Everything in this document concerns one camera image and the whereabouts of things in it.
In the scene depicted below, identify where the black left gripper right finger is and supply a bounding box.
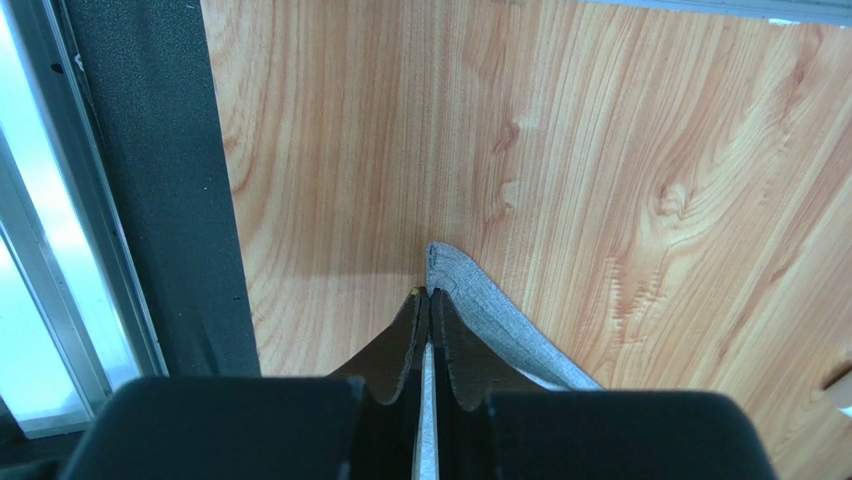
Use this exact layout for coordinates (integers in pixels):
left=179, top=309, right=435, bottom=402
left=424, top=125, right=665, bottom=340
left=429, top=289, right=545, bottom=479

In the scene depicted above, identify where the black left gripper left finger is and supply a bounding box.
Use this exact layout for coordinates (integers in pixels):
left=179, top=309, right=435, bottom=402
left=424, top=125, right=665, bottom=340
left=329, top=287, right=430, bottom=479

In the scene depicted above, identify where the light grey cloth napkin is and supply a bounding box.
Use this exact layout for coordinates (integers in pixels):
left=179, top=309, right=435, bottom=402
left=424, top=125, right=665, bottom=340
left=411, top=241, right=601, bottom=479

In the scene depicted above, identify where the white clothes rack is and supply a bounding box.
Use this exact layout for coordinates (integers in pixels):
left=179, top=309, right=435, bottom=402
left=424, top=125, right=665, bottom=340
left=825, top=374, right=852, bottom=417

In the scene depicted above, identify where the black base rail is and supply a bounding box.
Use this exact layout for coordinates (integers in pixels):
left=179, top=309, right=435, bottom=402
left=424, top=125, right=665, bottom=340
left=63, top=1, right=260, bottom=377

